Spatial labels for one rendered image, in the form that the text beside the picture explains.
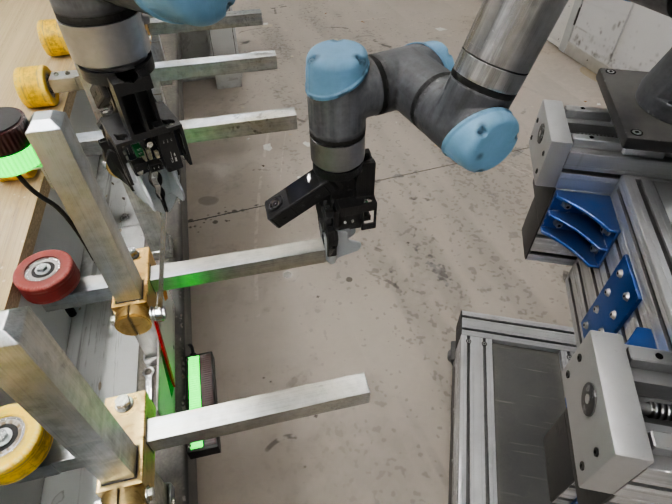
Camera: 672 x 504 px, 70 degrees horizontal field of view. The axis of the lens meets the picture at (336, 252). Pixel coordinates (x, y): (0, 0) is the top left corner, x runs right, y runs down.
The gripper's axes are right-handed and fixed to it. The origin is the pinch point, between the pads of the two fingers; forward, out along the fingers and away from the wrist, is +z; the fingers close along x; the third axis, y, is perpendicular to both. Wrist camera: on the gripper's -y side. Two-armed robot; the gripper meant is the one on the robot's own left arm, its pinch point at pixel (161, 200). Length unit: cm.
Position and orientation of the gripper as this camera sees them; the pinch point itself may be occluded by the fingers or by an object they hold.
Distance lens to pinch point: 68.0
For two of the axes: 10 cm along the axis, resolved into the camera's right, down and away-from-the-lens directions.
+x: 8.3, -4.0, 3.8
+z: 0.1, 7.0, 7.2
